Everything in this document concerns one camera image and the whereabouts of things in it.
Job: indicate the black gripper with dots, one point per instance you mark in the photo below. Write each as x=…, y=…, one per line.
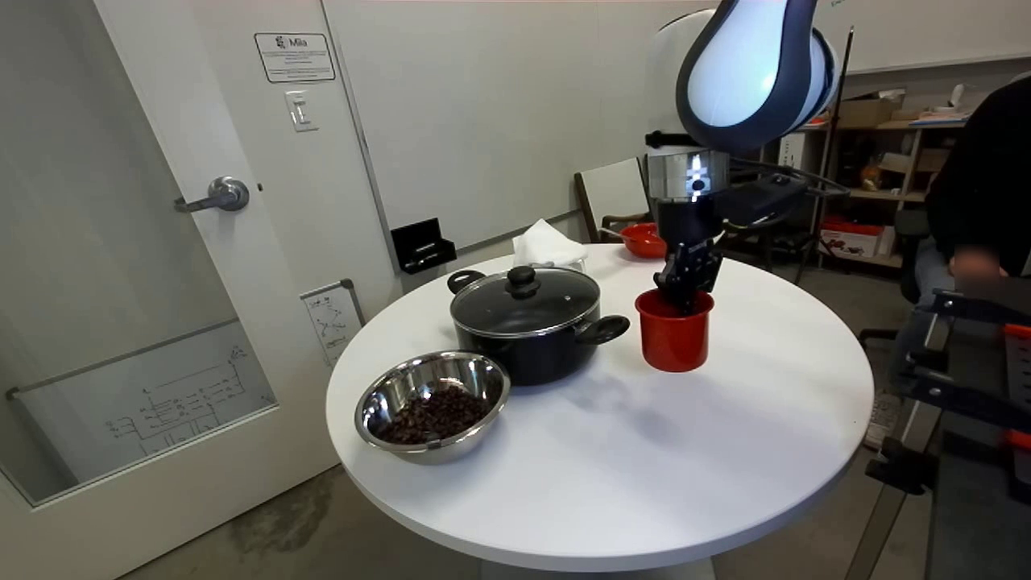
x=697, y=197

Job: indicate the black cooking pot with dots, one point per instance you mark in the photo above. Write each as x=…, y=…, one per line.
x=554, y=355

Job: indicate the coffee beans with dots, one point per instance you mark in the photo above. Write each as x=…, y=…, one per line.
x=440, y=416

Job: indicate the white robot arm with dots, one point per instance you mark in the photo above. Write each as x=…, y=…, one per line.
x=754, y=72

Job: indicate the white door with handle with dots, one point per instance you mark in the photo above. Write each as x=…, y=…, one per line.
x=160, y=224

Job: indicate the white folded napkin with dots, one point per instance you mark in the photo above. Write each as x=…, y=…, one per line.
x=546, y=245

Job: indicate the black workbench cart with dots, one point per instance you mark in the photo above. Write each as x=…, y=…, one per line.
x=964, y=440

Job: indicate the wall light switch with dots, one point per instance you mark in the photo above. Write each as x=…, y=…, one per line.
x=299, y=109

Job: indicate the black wall holder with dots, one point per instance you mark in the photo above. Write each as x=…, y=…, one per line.
x=422, y=245

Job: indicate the wall label sign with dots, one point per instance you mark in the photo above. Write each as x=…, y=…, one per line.
x=295, y=55

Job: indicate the red plate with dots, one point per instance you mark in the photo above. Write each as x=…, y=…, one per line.
x=641, y=239

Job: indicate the white round table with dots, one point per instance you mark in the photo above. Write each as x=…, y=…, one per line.
x=623, y=465

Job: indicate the person's hand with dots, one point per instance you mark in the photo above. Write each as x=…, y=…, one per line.
x=975, y=267

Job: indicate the person in black clothes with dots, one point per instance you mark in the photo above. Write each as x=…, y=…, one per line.
x=980, y=200

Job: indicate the small whiteboard sign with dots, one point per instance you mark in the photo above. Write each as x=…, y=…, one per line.
x=334, y=313

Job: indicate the storage shelf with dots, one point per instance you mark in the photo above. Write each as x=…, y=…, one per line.
x=861, y=167

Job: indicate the silver bowl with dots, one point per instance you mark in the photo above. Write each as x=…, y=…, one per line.
x=420, y=379

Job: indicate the orange-red cup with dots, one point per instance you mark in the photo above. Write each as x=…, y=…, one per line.
x=674, y=341

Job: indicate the glass pot lid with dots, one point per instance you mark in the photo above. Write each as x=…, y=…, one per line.
x=520, y=300

